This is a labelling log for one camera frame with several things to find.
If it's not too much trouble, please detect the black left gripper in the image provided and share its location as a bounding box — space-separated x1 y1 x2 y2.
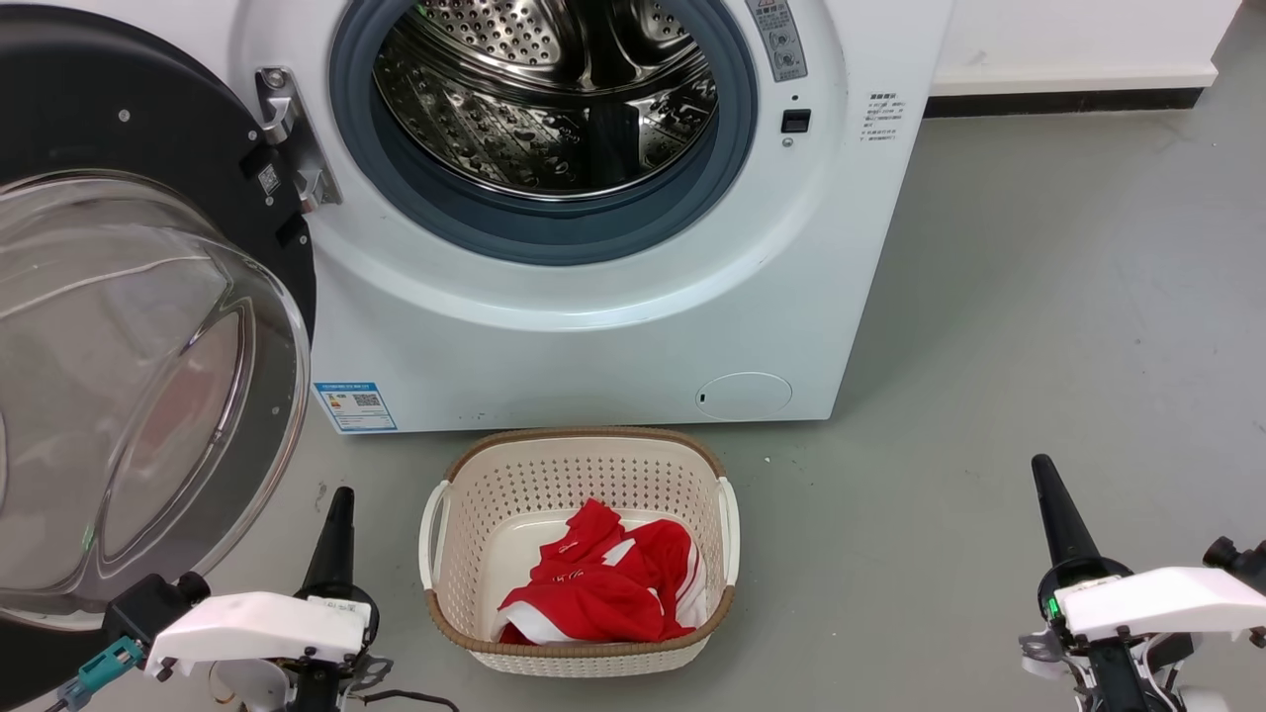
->
206 486 395 712

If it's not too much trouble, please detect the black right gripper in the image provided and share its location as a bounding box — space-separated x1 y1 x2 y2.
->
1019 455 1203 712

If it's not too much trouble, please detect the black round glass washer door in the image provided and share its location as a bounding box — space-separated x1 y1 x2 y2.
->
0 5 318 709

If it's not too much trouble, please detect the white front-load washing machine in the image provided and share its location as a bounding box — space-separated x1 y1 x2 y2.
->
59 0 955 436

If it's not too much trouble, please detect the metal door hinge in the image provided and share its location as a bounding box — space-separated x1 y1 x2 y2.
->
254 67 343 215

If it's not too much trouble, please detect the blue energy label sticker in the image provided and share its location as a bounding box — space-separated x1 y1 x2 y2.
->
313 382 399 434

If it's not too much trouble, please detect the cream perforated laundry basket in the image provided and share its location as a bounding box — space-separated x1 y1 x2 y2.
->
418 427 741 679

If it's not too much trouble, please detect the red and white garment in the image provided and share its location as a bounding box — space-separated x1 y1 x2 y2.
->
492 497 709 647

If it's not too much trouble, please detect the round white filter cover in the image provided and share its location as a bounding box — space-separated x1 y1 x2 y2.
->
695 372 794 421

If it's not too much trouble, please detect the black baseboard strip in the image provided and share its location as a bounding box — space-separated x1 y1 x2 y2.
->
924 87 1207 120

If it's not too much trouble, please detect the black text sticker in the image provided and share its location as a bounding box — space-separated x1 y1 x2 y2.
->
861 92 904 143

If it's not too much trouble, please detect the stainless steel washer drum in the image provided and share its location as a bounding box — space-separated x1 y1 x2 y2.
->
373 0 720 202

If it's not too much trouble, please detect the grey warning label sticker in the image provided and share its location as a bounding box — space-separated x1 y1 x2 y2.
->
744 0 810 84

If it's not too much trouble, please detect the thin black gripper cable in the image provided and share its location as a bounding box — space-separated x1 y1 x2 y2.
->
356 688 462 712

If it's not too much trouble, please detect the teal cable connector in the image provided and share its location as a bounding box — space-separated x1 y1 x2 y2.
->
56 636 145 709

